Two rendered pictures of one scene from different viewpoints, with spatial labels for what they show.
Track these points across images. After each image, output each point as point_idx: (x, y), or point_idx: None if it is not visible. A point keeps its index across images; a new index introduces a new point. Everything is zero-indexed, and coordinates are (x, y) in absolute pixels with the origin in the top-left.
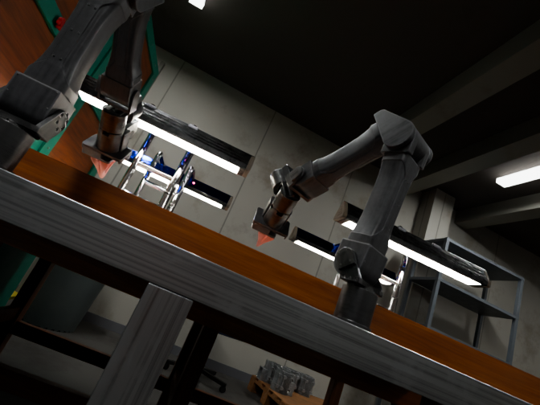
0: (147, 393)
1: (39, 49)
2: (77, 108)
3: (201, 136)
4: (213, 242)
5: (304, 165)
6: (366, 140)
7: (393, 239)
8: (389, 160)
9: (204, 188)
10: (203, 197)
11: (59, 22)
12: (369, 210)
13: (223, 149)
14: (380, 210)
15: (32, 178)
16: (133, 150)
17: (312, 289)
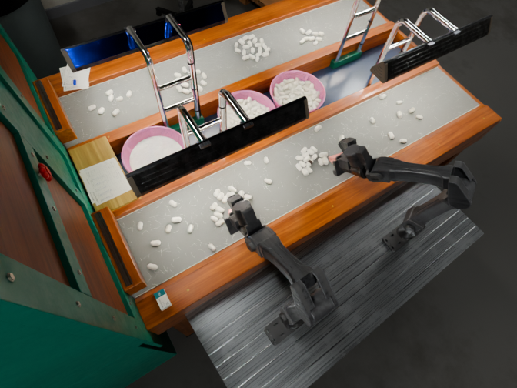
0: None
1: (50, 186)
2: (17, 89)
3: (260, 128)
4: (332, 221)
5: (381, 172)
6: (436, 183)
7: (421, 65)
8: (447, 205)
9: (192, 21)
10: None
11: (51, 177)
12: (425, 214)
13: (283, 122)
14: (432, 217)
15: (249, 272)
16: (88, 43)
17: (378, 194)
